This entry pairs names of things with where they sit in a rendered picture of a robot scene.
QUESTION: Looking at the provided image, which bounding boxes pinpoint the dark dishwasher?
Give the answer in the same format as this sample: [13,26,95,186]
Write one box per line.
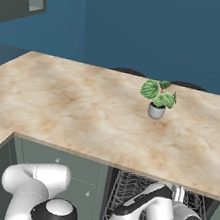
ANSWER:
[99,164,220,220]

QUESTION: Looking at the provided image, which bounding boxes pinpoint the black stool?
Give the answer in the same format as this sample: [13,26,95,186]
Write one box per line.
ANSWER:
[169,79,210,94]
[108,64,149,79]

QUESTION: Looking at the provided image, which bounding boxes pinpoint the grey wire dishwasher rack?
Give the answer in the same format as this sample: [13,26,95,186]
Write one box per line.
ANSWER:
[101,167,220,220]

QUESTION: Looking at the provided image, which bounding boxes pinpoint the green plant in white pot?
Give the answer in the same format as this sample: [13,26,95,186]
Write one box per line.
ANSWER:
[135,76,181,124]

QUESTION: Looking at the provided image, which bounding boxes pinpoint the grey-green drawer front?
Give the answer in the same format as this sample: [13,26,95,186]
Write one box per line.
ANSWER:
[61,175,100,220]
[9,136,105,185]

